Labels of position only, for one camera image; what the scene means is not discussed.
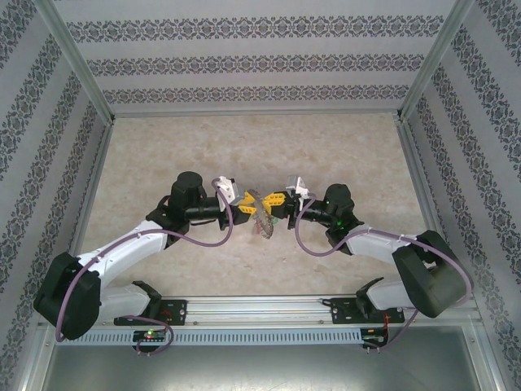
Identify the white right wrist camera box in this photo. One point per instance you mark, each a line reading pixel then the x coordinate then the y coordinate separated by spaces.
pixel 295 185

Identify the aluminium frame post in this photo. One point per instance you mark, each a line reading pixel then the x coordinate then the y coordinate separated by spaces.
pixel 77 61
pixel 433 61

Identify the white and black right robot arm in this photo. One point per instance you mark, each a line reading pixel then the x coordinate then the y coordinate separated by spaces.
pixel 374 246

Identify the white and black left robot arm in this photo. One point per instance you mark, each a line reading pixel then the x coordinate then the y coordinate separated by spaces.
pixel 122 252

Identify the grey sheet metal tray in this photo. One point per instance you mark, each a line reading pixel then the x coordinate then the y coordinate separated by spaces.
pixel 260 370

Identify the small controller circuit board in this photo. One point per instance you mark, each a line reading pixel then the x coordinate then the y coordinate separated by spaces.
pixel 372 338
pixel 150 336

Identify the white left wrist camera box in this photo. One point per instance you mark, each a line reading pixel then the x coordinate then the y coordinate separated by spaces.
pixel 228 189

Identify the aluminium enclosure rail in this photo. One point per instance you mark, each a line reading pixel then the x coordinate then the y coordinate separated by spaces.
pixel 422 183
pixel 93 183
pixel 244 114

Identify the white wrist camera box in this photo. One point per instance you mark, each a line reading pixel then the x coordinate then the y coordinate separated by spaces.
pixel 295 185
pixel 228 189

